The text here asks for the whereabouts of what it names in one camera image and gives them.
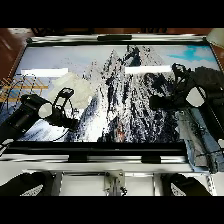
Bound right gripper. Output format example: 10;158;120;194
148;94;185;111

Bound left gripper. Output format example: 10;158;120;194
49;105;80;132

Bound blue garment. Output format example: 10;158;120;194
175;105;224;174

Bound black garment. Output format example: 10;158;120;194
192;66;224;98

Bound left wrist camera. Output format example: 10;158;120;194
53;86;75;116

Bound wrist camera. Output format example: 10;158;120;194
170;62;194;98
53;86;75;116

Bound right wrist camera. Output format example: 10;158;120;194
170;62;194;98

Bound silver frame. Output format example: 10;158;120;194
0;33;224;197

